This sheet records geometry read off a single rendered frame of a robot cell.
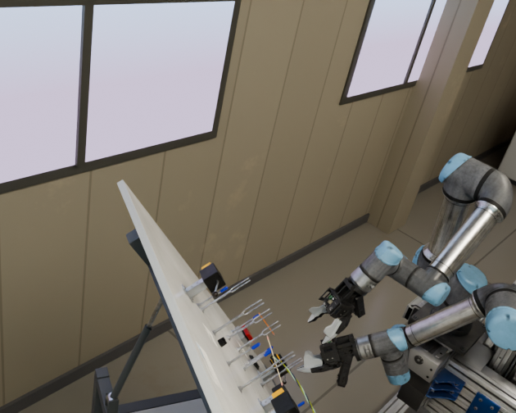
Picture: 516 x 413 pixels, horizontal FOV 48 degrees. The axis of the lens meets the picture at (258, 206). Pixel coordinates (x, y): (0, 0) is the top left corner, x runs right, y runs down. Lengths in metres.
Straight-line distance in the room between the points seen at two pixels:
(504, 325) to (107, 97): 1.62
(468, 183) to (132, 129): 1.36
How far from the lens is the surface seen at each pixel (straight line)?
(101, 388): 1.94
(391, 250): 1.71
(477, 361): 2.35
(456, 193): 1.97
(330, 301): 1.76
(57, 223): 2.55
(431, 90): 4.60
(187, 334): 1.12
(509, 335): 1.82
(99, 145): 2.45
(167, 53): 2.49
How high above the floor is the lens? 2.47
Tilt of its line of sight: 30 degrees down
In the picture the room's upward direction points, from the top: 13 degrees clockwise
